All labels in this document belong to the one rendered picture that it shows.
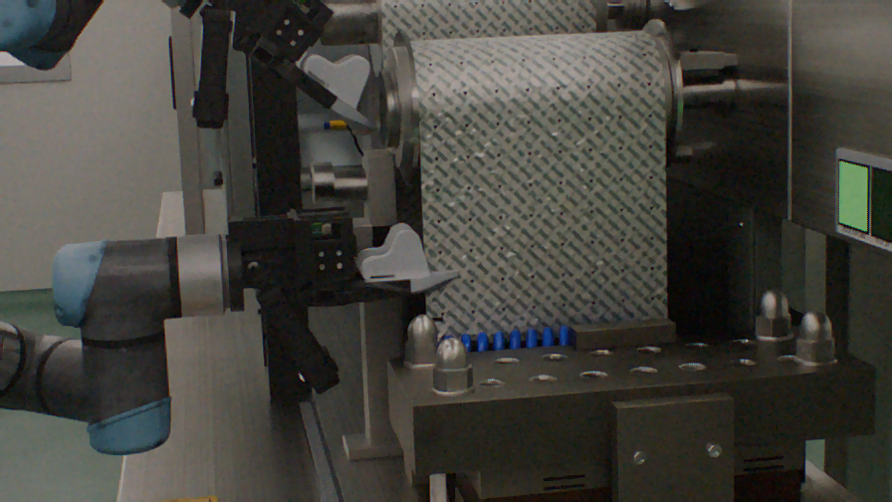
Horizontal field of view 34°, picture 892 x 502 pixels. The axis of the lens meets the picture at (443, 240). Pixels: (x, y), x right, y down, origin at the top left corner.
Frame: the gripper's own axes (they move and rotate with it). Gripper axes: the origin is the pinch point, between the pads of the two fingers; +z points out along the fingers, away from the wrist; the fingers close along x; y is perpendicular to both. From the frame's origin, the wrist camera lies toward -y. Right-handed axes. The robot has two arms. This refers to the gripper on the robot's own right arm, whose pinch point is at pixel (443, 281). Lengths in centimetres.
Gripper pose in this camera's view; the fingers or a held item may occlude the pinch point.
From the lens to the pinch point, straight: 137.6
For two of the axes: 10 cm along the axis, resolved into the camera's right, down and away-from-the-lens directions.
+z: 9.9, -0.6, 1.6
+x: -1.7, -1.6, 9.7
